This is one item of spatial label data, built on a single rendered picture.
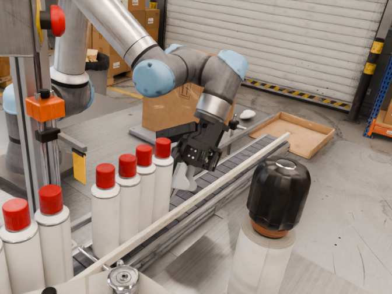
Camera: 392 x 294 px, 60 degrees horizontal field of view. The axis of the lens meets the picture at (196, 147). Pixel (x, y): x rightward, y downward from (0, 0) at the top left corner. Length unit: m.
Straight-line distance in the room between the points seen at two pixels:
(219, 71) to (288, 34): 4.15
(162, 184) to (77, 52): 0.47
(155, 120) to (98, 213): 0.70
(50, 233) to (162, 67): 0.36
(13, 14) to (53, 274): 0.40
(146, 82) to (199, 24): 4.72
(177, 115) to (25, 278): 0.78
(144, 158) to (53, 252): 0.23
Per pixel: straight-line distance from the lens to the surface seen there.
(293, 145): 1.42
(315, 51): 4.84
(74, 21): 0.99
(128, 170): 0.63
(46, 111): 0.58
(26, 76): 0.62
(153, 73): 0.67
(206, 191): 0.87
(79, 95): 1.07
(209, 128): 0.77
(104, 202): 0.62
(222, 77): 0.77
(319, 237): 0.97
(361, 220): 1.10
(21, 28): 0.46
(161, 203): 0.76
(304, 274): 0.77
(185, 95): 1.17
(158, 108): 1.25
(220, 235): 0.80
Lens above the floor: 1.40
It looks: 27 degrees down
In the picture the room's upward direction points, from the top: 7 degrees clockwise
